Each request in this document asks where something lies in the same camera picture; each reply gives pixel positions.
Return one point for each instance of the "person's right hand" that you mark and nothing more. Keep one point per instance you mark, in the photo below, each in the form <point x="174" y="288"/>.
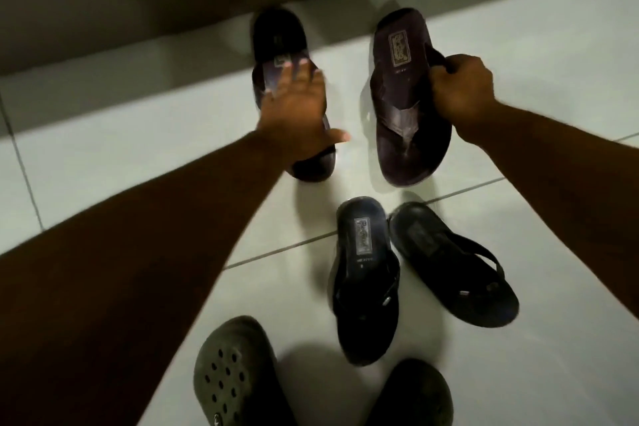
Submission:
<point x="467" y="91"/>

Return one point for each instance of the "person's left hand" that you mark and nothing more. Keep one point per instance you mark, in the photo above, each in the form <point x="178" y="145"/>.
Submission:
<point x="297" y="113"/>

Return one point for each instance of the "person's left thumb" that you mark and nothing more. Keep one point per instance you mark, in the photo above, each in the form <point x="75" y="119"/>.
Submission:
<point x="340" y="136"/>

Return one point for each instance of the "person's right fingers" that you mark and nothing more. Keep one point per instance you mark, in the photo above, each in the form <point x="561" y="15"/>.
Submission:
<point x="442" y="78"/>

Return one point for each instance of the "brown leather flip-flop sandal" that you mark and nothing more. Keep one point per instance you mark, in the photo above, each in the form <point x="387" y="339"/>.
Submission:
<point x="402" y="106"/>
<point x="277" y="36"/>

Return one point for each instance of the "person's left forearm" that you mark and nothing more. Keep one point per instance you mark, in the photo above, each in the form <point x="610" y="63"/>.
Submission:
<point x="130" y="281"/>

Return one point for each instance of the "person's right forearm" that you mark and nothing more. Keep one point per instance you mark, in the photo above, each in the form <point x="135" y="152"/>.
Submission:
<point x="559" y="181"/>

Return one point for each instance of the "black flip-flop sandal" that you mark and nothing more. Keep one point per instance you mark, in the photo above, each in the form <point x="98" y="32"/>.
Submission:
<point x="362" y="291"/>
<point x="449" y="271"/>

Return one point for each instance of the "dark green perforated clog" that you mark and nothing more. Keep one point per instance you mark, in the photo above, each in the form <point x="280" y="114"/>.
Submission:
<point x="414" y="395"/>
<point x="239" y="375"/>

